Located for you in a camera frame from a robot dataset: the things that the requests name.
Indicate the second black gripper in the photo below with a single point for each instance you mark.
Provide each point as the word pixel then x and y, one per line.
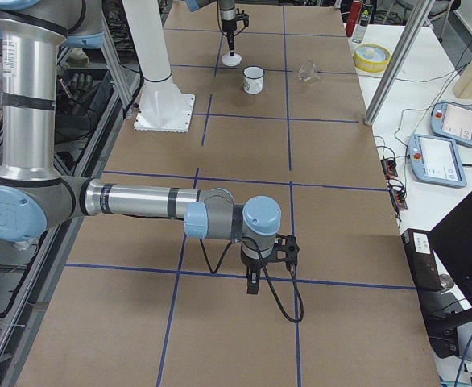
pixel 252 265

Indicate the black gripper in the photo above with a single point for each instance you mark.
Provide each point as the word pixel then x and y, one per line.
pixel 228 27

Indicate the white ceramic lid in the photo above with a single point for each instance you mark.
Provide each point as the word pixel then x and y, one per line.
pixel 231 60

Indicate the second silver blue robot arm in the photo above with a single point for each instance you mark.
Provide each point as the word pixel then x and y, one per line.
pixel 115 197

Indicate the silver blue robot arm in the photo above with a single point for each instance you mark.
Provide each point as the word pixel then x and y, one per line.
pixel 226 14

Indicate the white enamel mug blue rim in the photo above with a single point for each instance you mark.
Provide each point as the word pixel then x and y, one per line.
pixel 253 77

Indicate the red bottle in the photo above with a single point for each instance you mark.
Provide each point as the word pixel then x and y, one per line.
pixel 355 9

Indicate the clear plastic bottle black cap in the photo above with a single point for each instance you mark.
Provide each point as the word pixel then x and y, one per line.
pixel 362 24

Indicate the yellow tape roll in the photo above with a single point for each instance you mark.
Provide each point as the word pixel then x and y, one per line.
pixel 371 58

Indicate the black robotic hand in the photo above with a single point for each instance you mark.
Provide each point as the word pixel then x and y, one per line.
pixel 79 90

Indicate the black computer box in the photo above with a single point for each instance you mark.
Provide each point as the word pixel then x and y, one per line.
pixel 422 263

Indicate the black laptop monitor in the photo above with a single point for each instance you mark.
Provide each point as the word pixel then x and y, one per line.
pixel 451 239

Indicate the near blue teach pendant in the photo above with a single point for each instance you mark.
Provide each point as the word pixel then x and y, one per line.
pixel 436 160

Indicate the blue teach pendant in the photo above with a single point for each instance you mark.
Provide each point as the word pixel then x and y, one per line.
pixel 436 160
pixel 452 120

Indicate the far blue teach pendant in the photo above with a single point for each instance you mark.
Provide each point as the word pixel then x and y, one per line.
pixel 452 120

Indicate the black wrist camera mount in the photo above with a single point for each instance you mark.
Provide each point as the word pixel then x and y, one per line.
pixel 242 16

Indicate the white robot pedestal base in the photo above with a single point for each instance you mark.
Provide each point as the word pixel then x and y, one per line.
pixel 162 106

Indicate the aluminium frame post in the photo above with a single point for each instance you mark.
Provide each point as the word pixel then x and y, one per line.
pixel 402 49

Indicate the aluminium side frame rack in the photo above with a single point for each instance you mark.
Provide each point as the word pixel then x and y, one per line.
pixel 29 270

